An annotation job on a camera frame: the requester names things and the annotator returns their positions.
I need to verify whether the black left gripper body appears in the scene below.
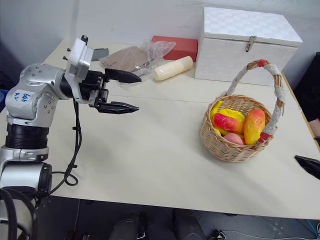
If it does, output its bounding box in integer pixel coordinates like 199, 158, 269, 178
79, 70, 110, 108

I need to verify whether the blue floor cable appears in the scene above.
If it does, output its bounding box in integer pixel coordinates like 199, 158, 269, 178
303, 217, 320, 240

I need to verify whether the white textured lidded box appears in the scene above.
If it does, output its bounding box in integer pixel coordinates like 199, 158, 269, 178
194, 6, 304, 87

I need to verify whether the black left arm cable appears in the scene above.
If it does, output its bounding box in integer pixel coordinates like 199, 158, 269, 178
47, 98, 83, 197

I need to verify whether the clear crumpled plastic bag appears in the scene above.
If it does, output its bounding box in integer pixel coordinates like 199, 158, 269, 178
117, 39, 177, 86

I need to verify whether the red flat box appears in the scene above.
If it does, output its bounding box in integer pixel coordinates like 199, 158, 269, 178
151, 35, 199, 62

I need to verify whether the brown cardboard piece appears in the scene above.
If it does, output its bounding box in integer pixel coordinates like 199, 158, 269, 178
98, 45, 148, 73

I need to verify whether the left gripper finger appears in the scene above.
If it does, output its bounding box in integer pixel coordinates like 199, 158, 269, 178
104, 67, 143, 85
94, 100, 140, 115

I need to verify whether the dark rounded shape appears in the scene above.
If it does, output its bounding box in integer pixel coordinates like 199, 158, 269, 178
109, 211, 149, 240

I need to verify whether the black torso cable bundle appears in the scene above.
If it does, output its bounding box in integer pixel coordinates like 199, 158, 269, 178
0, 187, 39, 240

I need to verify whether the wicker basket with handle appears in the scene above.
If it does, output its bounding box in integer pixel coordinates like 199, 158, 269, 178
199, 58, 286, 163

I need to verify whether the metal box latch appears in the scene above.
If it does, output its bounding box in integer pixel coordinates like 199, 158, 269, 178
245, 35, 258, 53

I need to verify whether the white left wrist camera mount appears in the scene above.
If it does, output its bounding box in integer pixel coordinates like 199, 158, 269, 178
63, 35, 95, 77

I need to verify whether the pink toy peach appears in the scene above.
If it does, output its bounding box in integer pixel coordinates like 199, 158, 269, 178
222, 132, 245, 146

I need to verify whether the blue round object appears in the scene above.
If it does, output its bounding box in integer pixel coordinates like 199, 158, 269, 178
0, 89, 9, 109

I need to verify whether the grey flat object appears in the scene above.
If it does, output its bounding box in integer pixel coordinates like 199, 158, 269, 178
91, 48, 110, 62

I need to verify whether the person in dark clothing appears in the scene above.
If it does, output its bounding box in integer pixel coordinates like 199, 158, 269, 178
294, 51, 320, 149

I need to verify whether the small red-yellow toy mango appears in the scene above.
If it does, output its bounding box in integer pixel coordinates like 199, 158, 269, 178
212, 112, 245, 134

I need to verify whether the yellow toy banana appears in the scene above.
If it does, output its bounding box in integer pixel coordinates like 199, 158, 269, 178
210, 100, 246, 137

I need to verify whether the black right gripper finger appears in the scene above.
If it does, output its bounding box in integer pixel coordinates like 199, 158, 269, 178
294, 154, 320, 181

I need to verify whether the large red-yellow toy mango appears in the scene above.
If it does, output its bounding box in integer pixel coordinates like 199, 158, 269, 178
243, 108, 267, 146

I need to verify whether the cream cylindrical bottle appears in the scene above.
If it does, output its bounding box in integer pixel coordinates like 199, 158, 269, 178
153, 55, 194, 82

